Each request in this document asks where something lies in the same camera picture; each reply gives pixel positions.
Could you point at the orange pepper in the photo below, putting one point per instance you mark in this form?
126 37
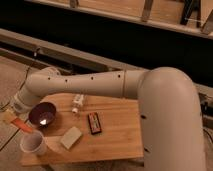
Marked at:
22 125

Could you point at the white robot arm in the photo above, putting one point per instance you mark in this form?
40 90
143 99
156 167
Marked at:
172 128

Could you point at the white ceramic cup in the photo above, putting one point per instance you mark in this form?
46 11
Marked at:
33 143

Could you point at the small white bottle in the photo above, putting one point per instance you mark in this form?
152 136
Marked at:
77 103

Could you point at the black red rectangular box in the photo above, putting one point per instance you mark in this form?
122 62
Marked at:
94 123

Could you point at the wooden cutting board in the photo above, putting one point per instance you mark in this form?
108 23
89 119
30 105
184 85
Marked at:
120 137

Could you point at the beige sponge block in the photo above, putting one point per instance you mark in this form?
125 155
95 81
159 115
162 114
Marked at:
70 137

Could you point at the dark purple bowl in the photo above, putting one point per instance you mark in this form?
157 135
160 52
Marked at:
42 114

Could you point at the small wooden block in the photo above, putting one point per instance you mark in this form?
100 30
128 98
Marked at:
8 116

